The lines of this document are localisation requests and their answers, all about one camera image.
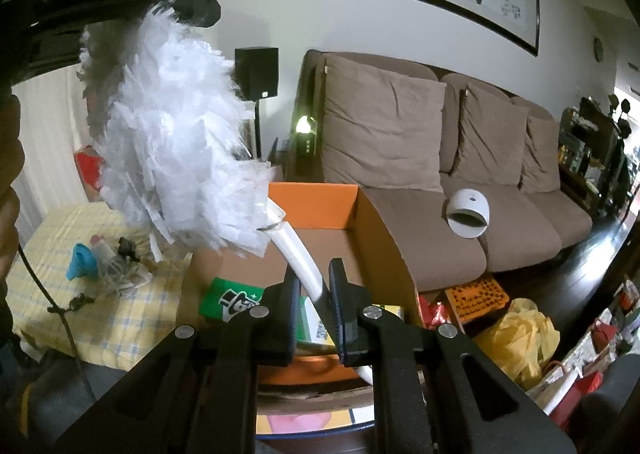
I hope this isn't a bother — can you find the black cable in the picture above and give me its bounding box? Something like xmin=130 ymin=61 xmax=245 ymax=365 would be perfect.
xmin=17 ymin=244 xmax=96 ymax=400

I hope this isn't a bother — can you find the blue collapsible funnel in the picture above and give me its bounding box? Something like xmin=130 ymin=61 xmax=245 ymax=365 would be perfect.
xmin=66 ymin=243 xmax=98 ymax=281

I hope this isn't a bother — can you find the black lantern lamp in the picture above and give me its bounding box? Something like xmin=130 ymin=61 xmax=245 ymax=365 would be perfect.
xmin=292 ymin=115 xmax=317 ymax=158

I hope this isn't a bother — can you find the person's left hand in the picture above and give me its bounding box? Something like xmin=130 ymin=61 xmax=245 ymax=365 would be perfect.
xmin=0 ymin=94 xmax=23 ymax=295

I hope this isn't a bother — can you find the yellow plastic bag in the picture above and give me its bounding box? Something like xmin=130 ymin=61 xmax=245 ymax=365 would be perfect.
xmin=472 ymin=298 xmax=561 ymax=390

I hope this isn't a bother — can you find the brown sofa cushion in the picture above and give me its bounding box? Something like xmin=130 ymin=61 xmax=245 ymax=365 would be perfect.
xmin=448 ymin=84 xmax=526 ymax=187
xmin=520 ymin=115 xmax=561 ymax=193
xmin=322 ymin=55 xmax=447 ymax=193

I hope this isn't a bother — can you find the white dome nail lamp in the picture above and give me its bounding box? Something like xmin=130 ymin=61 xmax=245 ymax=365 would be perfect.
xmin=446 ymin=189 xmax=491 ymax=239

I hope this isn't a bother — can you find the black speaker stand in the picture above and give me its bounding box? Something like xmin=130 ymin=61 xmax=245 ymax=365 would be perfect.
xmin=254 ymin=98 xmax=265 ymax=159

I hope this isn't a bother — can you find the white feather duster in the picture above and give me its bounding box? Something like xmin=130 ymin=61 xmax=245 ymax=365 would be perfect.
xmin=80 ymin=0 xmax=376 ymax=385

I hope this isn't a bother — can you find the white curtain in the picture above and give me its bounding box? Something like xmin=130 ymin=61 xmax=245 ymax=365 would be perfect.
xmin=15 ymin=66 xmax=91 ymax=215

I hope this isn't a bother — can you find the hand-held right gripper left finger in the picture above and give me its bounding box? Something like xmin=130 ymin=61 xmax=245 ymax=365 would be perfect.
xmin=52 ymin=266 xmax=302 ymax=454

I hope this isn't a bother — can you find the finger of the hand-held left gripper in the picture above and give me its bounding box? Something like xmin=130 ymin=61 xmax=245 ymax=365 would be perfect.
xmin=157 ymin=0 xmax=222 ymax=28

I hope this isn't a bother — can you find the green yellow toothpaste box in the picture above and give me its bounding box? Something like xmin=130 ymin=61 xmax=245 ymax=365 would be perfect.
xmin=199 ymin=278 xmax=406 ymax=347

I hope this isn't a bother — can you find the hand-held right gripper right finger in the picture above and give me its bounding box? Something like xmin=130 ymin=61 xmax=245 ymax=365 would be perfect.
xmin=327 ymin=259 xmax=578 ymax=454

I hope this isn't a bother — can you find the black bookshelf speaker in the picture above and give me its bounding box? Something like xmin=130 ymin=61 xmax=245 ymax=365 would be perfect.
xmin=235 ymin=47 xmax=280 ymax=99

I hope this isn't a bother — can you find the small red paper bag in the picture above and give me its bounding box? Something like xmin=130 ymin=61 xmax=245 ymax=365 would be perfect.
xmin=547 ymin=370 xmax=605 ymax=430

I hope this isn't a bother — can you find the yellow checked tablecloth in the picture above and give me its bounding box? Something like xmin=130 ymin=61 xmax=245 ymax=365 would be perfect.
xmin=7 ymin=204 xmax=193 ymax=367

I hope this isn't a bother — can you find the orange-lined cardboard box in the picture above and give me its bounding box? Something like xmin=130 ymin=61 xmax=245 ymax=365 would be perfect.
xmin=180 ymin=182 xmax=421 ymax=402

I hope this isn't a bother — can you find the white cable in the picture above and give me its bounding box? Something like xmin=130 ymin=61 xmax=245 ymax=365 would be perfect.
xmin=97 ymin=254 xmax=153 ymax=292

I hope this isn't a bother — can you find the brown sofa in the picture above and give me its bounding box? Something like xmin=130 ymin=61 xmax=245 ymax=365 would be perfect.
xmin=292 ymin=50 xmax=593 ymax=292

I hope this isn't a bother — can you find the red foil packet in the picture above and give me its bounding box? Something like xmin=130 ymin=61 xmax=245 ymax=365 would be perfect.
xmin=419 ymin=295 xmax=453 ymax=329

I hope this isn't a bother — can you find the dark display shelf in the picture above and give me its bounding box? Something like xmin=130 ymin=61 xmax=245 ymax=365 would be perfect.
xmin=557 ymin=94 xmax=633 ymax=219

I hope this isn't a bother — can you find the small pink-capped bottle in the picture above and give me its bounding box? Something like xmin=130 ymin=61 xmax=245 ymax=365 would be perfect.
xmin=89 ymin=234 xmax=115 ymax=262

